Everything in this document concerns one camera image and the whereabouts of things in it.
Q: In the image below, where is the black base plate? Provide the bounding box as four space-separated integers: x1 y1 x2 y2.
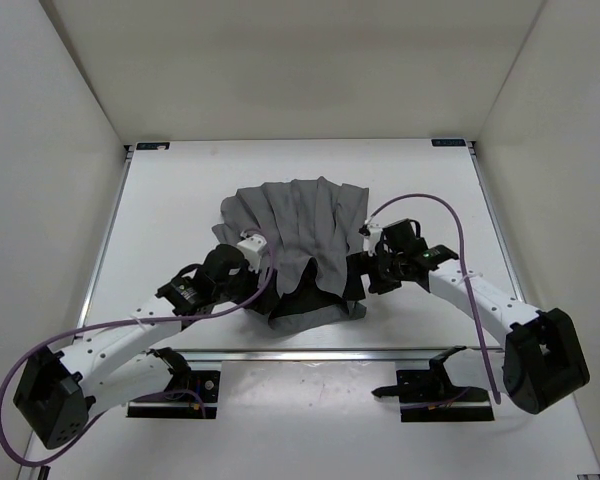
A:
126 362 221 420
372 346 495 423

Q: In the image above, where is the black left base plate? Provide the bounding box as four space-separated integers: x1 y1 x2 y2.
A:
126 362 221 420

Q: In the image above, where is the blue table label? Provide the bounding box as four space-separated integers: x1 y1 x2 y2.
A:
431 138 467 148
135 142 170 151

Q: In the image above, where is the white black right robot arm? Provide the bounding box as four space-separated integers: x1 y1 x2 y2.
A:
359 219 590 414

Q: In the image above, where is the left blue table label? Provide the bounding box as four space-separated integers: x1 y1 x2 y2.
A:
135 142 170 151

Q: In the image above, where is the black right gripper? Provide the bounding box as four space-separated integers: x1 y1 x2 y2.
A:
344 248 405 301

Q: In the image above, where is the grey pleated skirt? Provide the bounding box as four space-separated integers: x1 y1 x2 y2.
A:
212 177 369 335

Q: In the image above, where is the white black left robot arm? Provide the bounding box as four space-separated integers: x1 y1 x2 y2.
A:
13 234 274 450

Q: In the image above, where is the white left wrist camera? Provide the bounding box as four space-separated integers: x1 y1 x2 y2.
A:
236 233 270 273

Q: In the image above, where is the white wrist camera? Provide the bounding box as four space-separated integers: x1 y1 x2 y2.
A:
359 221 383 256
236 233 270 273

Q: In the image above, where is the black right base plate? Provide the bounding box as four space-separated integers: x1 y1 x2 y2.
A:
372 346 495 423

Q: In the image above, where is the right blue table label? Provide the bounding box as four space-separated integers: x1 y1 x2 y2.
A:
431 138 467 148

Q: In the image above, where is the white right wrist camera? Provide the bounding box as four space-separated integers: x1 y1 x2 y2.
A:
359 221 383 256

